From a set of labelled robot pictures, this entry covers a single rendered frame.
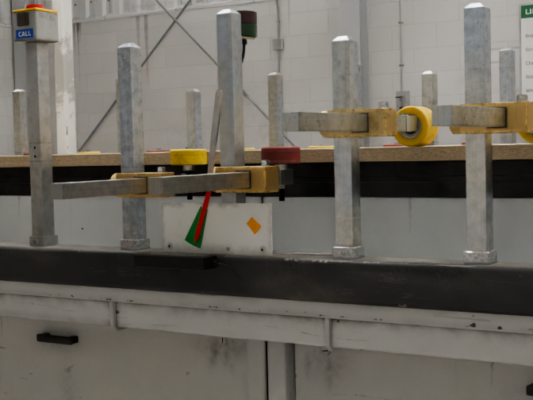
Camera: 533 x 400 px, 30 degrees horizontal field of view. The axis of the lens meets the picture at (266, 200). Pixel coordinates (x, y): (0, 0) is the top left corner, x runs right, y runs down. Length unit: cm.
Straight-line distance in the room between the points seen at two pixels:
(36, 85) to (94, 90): 941
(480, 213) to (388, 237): 35
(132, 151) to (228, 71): 29
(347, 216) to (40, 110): 78
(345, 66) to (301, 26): 832
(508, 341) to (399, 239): 37
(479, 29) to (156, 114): 948
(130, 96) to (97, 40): 960
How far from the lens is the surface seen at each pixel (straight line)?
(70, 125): 352
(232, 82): 193
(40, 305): 232
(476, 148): 171
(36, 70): 225
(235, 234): 192
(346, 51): 181
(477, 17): 172
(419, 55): 953
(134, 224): 208
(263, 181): 188
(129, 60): 208
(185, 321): 206
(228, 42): 194
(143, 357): 244
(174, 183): 170
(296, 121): 156
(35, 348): 267
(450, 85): 940
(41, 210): 225
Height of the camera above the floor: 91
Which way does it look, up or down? 3 degrees down
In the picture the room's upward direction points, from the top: 1 degrees counter-clockwise
